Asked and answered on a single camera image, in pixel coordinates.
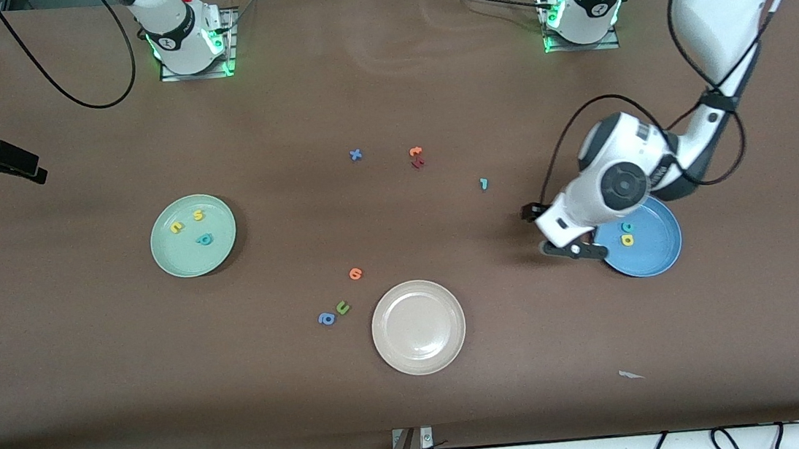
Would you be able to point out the green plate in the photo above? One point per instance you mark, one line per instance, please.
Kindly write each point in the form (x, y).
(190, 256)

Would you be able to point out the beige plate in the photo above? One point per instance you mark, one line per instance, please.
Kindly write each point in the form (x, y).
(418, 327)

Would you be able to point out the orange letter t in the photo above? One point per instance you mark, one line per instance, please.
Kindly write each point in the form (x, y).
(416, 152)

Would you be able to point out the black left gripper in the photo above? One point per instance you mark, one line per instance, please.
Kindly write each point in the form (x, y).
(542, 211)

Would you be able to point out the teal letter p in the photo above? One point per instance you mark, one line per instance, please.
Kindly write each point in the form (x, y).
(204, 239)

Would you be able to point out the yellow letter u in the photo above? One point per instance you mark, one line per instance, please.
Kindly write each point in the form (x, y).
(176, 229)

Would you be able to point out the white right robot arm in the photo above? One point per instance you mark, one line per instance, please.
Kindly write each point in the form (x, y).
(171, 26)

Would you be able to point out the green letter u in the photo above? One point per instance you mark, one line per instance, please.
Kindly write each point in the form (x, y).
(342, 308)

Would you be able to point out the dark red letter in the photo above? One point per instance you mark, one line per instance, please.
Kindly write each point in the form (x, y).
(418, 164)

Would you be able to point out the blue letter a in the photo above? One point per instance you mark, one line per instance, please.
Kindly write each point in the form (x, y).
(326, 319)

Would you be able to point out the brown table cover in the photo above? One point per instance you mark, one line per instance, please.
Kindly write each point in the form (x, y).
(418, 413)

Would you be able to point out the blue letter x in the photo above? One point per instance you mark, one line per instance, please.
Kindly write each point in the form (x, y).
(355, 154)

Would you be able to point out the blue plate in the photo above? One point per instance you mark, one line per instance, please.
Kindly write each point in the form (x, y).
(655, 251)

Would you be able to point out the yellow letter a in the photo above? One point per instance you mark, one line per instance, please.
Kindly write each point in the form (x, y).
(627, 239)

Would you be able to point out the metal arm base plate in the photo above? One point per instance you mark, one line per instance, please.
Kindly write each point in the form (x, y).
(195, 76)
(580, 48)

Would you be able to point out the yellow letter s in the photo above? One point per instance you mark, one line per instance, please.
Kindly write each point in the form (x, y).
(198, 215)

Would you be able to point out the teal letter c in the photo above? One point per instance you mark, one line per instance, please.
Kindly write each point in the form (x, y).
(626, 227)

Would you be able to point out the white paper scrap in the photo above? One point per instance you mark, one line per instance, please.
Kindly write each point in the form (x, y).
(629, 375)

